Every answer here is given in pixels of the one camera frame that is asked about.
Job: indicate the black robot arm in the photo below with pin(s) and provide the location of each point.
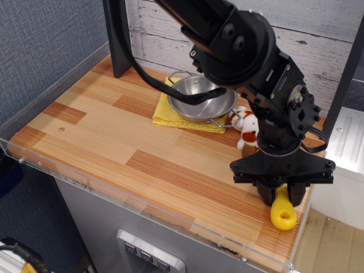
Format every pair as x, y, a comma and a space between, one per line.
237, 50

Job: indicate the white ridged side counter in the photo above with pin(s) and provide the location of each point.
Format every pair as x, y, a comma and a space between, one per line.
343, 200

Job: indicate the brown white plush dog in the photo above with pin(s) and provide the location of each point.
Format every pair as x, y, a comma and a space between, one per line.
246, 123

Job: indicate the dark left shelf post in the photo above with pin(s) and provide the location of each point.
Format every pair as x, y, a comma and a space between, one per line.
118, 35

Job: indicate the stainless steel bowl with handles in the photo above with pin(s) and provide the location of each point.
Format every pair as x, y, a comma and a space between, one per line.
208, 111

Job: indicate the dark right shelf post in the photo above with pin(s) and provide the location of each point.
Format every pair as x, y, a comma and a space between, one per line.
344, 83

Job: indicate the yellow handled white toy knife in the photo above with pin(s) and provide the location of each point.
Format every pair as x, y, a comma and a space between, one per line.
283, 215

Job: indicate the silver dispenser button panel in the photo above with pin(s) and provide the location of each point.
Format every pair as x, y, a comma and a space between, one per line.
149, 253

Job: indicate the yellow folded cloth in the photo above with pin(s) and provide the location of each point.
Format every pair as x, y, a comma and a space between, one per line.
164, 115

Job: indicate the silver toy fridge cabinet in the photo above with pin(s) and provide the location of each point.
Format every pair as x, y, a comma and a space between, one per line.
159, 216

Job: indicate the dark shelf post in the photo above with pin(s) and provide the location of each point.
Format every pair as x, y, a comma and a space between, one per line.
344, 83
118, 35

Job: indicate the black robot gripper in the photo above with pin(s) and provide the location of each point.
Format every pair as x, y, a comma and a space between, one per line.
298, 170

